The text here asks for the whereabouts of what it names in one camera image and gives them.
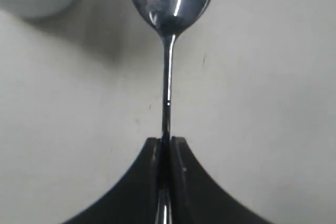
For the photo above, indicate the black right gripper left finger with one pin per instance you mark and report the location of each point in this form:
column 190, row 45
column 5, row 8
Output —
column 134, row 198

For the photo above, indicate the steel spoon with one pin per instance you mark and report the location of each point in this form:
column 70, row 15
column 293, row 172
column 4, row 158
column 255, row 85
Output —
column 169, row 18

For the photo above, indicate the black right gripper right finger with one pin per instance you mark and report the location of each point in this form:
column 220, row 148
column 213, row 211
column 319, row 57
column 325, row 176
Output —
column 196, row 197

